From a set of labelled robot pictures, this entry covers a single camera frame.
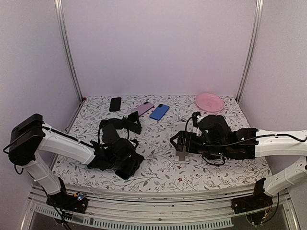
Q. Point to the black phone far left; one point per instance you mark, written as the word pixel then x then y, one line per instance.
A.
pixel 115 122

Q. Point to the aluminium frame post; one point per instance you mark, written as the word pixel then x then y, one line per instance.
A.
pixel 251 49
pixel 67 49

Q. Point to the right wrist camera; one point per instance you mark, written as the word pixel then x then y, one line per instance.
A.
pixel 196 117

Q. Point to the white flat folding stand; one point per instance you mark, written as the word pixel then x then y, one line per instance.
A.
pixel 180 122

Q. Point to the white grey folding stand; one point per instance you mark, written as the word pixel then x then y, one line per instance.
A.
pixel 181 156

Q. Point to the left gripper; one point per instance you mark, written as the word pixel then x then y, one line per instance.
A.
pixel 134 164

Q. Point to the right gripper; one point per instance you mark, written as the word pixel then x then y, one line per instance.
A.
pixel 182 136

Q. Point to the pink phone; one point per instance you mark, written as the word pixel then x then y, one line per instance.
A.
pixel 143 108

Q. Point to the black phone blue edge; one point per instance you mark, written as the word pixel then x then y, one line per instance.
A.
pixel 125 173

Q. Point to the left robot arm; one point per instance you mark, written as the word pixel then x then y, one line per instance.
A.
pixel 34 134

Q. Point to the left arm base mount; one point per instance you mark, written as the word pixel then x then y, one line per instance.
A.
pixel 62 200

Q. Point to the dark grey phone stand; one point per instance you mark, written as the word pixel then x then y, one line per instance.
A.
pixel 109 135

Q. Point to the left aluminium frame post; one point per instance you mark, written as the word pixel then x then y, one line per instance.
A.
pixel 67 49

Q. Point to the front aluminium rail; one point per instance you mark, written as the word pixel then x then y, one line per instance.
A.
pixel 191 210

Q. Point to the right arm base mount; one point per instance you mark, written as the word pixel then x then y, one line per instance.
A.
pixel 252 202

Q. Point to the right aluminium frame post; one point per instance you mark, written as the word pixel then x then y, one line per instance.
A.
pixel 251 49

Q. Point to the blue phone face down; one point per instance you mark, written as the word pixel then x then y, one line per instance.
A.
pixel 159 112

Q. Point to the floral patterned table mat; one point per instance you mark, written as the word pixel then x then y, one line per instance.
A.
pixel 160 171

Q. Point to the black folding phone stand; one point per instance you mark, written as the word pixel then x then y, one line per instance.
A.
pixel 132 123

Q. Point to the pink plastic plate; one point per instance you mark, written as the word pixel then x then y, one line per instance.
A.
pixel 209 102

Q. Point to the small black phone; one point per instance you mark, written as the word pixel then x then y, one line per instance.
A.
pixel 115 104

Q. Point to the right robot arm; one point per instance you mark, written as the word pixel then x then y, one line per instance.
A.
pixel 251 143

